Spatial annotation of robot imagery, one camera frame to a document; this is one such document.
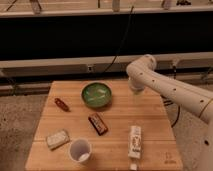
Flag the brown chocolate bar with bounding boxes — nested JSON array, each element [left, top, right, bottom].
[[88, 113, 108, 136]]

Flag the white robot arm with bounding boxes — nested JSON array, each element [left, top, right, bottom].
[[126, 54, 213, 171]]

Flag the black hanging cable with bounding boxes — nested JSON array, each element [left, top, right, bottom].
[[101, 5, 135, 74]]

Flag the white paper cup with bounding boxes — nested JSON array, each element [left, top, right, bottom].
[[68, 138, 92, 164]]

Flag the green ceramic bowl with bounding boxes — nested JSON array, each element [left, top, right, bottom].
[[81, 82, 112, 108]]

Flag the black cable beside table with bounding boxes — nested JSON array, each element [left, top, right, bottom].
[[162, 96, 181, 128]]

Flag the white wrapped soap bar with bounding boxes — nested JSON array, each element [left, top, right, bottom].
[[46, 130, 70, 150]]

